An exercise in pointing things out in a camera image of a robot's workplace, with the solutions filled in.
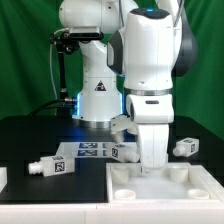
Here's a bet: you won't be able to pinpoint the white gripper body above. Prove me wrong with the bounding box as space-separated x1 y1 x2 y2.
111 94 174 168

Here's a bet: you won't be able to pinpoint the white square table top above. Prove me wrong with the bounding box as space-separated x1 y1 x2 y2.
105 162 221 203

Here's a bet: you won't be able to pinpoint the white left wall block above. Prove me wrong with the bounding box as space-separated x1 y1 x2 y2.
0 167 7 193

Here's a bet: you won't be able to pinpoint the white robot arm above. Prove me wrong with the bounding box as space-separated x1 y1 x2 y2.
59 0 197 171

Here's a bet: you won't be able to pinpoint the white tag sheet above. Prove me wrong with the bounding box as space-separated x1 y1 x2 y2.
56 142 113 158

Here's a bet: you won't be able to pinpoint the black base cables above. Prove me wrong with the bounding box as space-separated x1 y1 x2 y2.
27 97 78 117

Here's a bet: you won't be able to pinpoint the white right obstacle wall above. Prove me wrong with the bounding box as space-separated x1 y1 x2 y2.
188 165 224 202

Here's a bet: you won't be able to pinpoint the white front wall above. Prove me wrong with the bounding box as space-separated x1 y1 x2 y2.
0 201 224 224

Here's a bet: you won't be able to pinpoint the black camera on stand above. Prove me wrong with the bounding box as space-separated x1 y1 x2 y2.
49 26 104 99

